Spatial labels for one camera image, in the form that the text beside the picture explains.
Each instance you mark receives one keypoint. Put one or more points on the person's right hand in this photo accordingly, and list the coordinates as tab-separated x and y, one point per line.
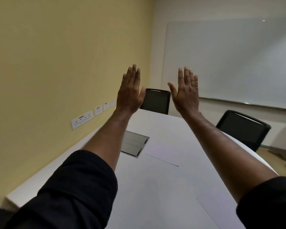
187	97

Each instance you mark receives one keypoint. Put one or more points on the person's left hand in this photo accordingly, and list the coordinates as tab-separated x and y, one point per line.
128	95

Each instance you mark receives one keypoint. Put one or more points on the person's right thumb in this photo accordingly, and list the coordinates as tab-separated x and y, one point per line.
172	89

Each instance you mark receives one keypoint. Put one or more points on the person's right little finger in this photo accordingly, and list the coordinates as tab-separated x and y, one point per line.
196	81

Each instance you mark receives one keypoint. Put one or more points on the person's left thumb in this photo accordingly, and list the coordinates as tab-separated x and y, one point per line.
143	92

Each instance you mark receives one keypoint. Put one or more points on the person's left little finger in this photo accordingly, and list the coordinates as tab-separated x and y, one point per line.
124	80

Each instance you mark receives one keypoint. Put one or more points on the person's left middle finger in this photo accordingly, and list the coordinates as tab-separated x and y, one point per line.
133	75

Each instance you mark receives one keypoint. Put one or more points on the person's right middle finger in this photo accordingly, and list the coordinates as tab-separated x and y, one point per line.
186	76

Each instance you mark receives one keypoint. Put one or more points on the person's right forearm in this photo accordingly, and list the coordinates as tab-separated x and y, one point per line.
226	155

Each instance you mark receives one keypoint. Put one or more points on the person's left forearm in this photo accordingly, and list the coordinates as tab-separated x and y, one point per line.
109	138

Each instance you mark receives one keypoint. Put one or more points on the black mesh office chair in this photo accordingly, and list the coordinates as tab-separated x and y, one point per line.
245	131
156	101

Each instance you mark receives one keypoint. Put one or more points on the black shirt sleeve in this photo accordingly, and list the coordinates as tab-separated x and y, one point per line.
269	205
73	193

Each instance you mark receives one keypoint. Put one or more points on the small white wall socket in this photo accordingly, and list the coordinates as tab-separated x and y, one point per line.
98	110
106	106

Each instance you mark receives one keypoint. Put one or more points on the white wall whiteboard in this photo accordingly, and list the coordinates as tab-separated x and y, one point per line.
233	61

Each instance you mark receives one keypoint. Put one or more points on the wide white wall socket panel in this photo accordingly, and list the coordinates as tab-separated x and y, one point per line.
82	119

